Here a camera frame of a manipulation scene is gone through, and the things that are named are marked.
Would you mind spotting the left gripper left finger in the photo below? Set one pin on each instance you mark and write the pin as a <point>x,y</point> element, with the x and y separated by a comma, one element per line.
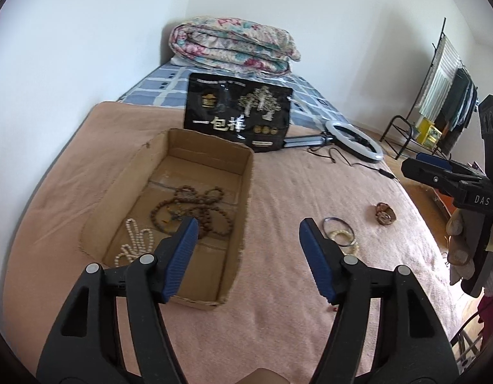
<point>173,255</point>

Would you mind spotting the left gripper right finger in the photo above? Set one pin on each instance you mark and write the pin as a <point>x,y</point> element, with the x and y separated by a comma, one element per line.
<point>325,261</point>

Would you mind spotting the right gloved hand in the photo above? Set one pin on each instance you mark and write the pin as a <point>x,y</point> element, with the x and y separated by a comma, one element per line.
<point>459,253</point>

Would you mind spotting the open cardboard box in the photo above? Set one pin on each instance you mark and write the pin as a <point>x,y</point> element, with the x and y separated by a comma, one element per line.
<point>177,174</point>

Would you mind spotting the black metal clothes rack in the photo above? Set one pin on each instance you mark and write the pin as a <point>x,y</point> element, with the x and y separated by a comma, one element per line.
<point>445,102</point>

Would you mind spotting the black metal shelf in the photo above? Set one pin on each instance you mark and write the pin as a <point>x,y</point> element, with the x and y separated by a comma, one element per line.
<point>400,140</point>

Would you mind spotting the black snack bag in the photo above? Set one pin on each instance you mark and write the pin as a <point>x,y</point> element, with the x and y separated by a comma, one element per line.
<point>255,114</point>

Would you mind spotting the blue checked bed sheet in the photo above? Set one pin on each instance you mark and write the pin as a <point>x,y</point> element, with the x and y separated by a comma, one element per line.
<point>167,87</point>

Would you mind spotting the folded floral quilt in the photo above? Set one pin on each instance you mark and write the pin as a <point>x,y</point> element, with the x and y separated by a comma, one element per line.
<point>235,45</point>

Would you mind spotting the white ring light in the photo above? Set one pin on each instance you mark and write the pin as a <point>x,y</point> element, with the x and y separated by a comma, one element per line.
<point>342,135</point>

